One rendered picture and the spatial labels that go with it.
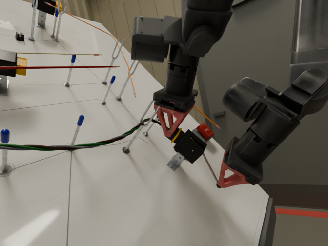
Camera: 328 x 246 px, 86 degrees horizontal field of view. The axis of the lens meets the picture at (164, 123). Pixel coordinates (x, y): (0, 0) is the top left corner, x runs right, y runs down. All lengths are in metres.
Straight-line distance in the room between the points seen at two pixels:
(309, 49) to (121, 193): 0.40
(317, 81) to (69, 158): 0.41
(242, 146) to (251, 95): 0.09
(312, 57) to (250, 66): 1.57
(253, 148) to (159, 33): 0.25
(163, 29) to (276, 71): 1.69
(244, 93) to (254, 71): 1.58
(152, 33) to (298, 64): 0.24
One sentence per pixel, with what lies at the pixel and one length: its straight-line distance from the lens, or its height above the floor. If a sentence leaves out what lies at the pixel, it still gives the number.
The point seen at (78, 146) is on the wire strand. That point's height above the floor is 1.19.
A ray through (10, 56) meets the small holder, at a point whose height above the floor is 1.36.
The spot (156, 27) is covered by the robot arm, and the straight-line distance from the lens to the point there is 0.31.
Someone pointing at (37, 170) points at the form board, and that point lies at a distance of 0.34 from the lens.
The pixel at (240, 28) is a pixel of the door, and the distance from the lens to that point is 2.02.
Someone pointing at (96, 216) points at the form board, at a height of 1.08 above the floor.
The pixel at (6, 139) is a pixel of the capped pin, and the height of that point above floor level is 1.22.
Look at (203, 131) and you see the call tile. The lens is 0.57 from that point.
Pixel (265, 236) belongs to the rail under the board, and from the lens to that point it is 0.55.
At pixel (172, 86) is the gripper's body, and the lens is 0.34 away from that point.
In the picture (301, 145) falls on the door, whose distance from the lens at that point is 2.04.
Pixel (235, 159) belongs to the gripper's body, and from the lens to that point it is 0.35.
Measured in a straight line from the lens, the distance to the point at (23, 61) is 0.42.
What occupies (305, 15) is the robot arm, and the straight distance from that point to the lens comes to 0.45.
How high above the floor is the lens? 1.21
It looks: 5 degrees down
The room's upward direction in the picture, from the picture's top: 12 degrees counter-clockwise
